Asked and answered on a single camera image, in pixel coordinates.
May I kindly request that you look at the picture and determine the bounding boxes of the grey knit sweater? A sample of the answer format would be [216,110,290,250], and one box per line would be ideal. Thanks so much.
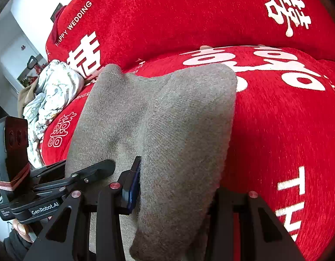
[65,64,237,260]

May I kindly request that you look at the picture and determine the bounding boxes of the black handle object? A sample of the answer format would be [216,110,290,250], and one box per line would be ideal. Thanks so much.
[27,55,40,70]

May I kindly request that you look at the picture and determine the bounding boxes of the person's left hand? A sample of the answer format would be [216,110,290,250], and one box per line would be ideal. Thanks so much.
[12,219,37,243]

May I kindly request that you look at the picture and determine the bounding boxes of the floral white crumpled blanket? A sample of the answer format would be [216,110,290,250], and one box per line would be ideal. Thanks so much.
[23,60,85,169]

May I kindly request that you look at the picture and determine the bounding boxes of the white cabinet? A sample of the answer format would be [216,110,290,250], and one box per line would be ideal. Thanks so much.
[0,32,46,89]

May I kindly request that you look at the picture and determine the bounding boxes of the red wedding pillow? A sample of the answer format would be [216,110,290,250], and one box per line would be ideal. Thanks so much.
[46,0,335,78]

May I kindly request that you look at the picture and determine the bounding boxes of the beige cloth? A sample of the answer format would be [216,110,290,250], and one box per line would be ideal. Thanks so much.
[17,77,38,118]

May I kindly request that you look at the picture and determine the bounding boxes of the red wedding bedspread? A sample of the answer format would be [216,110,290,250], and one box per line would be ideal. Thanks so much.
[40,46,335,260]

